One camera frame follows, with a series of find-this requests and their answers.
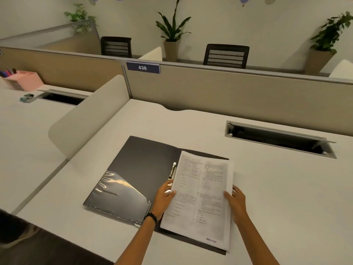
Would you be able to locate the wide beige partition panel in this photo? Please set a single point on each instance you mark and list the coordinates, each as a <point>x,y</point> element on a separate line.
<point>234,99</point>

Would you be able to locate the feathery green plant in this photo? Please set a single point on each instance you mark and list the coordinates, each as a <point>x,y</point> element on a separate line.
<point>80,16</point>

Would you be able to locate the broad-leaf potted plant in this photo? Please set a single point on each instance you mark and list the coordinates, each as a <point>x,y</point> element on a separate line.
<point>171,51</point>

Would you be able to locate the blue number sign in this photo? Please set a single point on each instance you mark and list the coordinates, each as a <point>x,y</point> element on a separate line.
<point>142,68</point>

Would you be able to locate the person's left forearm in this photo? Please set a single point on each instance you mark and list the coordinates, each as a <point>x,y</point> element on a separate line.
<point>135,245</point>

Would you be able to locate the small-leaf potted plant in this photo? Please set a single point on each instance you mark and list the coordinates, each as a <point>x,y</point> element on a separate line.
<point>317,62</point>

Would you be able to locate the white printed paper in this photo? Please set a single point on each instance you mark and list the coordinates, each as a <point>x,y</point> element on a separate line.
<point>201,206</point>

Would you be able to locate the tan partition panel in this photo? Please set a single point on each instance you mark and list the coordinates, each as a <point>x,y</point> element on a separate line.
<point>69,70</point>

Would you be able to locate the beige paper wall cutout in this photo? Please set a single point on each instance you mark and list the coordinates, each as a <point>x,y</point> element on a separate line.
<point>269,0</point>

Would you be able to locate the small green desk gadget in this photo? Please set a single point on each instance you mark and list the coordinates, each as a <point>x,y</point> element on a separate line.
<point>26,98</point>

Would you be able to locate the white rounded side divider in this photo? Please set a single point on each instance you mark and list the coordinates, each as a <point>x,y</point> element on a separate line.
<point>88,121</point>
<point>153,55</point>
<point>343,71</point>

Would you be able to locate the bunch of coloured pens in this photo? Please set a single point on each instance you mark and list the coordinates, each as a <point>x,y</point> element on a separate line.
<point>7,73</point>

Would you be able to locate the pink desk organizer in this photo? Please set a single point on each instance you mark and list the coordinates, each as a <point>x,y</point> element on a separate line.
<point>26,81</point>

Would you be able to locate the person's right forearm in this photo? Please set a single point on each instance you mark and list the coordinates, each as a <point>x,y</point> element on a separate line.
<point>256,242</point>

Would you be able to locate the black folder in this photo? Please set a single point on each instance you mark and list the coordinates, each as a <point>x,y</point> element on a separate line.
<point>138,168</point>

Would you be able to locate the black mesh chair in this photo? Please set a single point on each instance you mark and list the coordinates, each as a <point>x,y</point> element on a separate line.
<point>115,48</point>
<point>226,56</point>

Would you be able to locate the person's right hand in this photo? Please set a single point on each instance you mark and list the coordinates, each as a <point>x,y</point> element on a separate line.
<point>238,204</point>

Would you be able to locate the glass-topped tan partition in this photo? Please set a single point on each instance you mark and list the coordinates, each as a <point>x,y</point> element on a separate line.
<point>69,44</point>

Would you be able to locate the person's left hand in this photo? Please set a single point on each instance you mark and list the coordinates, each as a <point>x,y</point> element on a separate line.
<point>161,202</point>

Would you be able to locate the black wristband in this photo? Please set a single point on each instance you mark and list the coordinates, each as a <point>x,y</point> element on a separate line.
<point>151,215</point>

